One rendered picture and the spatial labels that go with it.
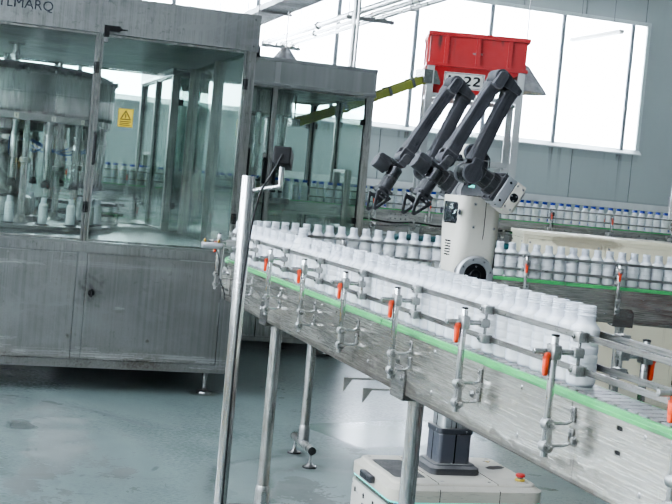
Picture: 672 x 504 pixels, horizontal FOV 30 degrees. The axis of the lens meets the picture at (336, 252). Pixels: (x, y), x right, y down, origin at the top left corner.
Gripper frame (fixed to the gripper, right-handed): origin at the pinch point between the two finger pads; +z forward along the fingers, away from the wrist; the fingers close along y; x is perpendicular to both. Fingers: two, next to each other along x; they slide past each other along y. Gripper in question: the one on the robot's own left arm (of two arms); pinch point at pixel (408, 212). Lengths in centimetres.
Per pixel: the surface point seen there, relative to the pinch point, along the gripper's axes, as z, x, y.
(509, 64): -286, 209, -558
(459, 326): 52, -38, 172
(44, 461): 165, -25, -139
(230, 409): 98, -55, 121
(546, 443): 68, -30, 218
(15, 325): 129, -43, -317
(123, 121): -5, -64, -316
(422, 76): -235, 157, -584
